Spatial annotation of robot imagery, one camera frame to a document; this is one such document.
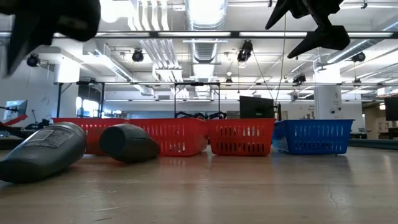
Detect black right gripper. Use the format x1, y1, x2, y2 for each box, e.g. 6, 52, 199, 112
264, 0, 351, 60

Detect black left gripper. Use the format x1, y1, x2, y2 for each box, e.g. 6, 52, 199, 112
0, 0, 102, 78

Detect grey travel shampoo bottle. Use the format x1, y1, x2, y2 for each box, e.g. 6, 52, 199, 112
99, 123, 161, 164
0, 121, 87, 184

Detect black ceiling spotlight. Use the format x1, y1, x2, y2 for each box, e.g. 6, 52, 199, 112
131, 49, 145, 63
26, 54, 40, 68
351, 51, 367, 63

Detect grey desk monitor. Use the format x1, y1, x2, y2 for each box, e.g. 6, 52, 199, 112
2, 99, 29, 121

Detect white pillar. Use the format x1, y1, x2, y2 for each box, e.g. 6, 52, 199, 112
313, 73, 343, 121

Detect red flat bar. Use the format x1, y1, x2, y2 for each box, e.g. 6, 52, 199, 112
0, 114, 29, 127

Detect black computer monitor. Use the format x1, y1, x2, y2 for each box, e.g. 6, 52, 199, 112
384, 97, 398, 122
239, 95, 276, 119

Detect blue plastic basket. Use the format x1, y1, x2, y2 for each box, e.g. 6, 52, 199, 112
272, 119, 356, 156

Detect red plastic basket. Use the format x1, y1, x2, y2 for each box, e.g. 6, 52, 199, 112
206, 118, 277, 157
52, 117, 130, 156
128, 118, 210, 157

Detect black background robot arms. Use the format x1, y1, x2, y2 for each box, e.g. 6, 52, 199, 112
175, 111, 228, 120

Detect black overhead camera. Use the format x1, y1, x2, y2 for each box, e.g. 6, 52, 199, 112
236, 39, 254, 63

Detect black background rig frame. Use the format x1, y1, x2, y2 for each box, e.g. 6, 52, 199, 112
173, 82, 221, 119
55, 80, 106, 119

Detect black aluminium rig frame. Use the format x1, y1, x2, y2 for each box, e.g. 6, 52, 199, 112
0, 30, 398, 40

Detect silver ventilation duct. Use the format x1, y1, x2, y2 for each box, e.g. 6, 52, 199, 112
185, 0, 228, 63

